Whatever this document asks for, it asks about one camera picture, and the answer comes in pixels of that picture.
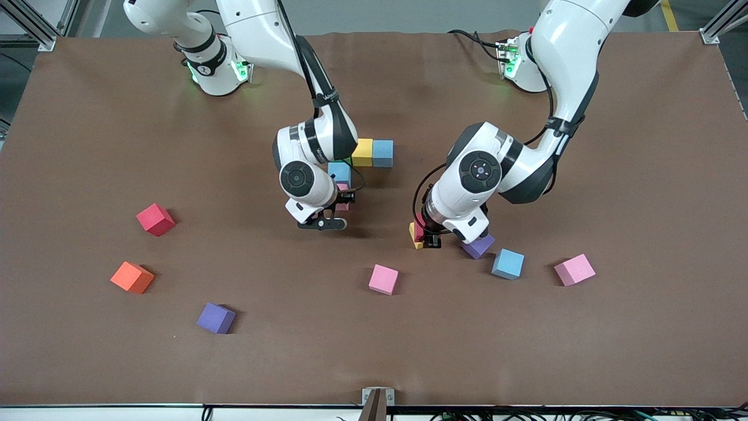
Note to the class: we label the blue foam cube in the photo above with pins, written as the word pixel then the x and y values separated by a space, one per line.
pixel 507 264
pixel 383 153
pixel 340 172

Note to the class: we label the yellow foam cube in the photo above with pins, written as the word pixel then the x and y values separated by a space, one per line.
pixel 414 237
pixel 362 152

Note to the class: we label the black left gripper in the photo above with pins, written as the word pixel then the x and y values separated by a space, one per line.
pixel 431 233

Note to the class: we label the red foam cube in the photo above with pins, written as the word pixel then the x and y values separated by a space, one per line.
pixel 419 229
pixel 155 220

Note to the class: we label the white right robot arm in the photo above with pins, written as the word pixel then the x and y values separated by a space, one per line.
pixel 304 181

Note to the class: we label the orange foam cube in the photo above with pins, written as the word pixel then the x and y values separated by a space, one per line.
pixel 132 277

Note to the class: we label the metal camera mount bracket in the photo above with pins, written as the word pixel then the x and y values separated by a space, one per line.
pixel 378 403

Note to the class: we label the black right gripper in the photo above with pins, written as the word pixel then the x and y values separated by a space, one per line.
pixel 343 196

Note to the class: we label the aluminium frame post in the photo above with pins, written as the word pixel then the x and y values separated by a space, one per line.
pixel 716 29
pixel 35 32

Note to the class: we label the brown table cover sheet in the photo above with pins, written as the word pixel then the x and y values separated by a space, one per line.
pixel 350 351

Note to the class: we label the purple foam cube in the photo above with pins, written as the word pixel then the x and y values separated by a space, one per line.
pixel 216 318
pixel 479 247

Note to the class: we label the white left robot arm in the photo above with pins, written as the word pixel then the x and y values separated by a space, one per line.
pixel 561 52

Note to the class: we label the pink foam cube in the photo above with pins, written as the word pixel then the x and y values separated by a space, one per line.
pixel 383 279
pixel 342 206
pixel 574 269

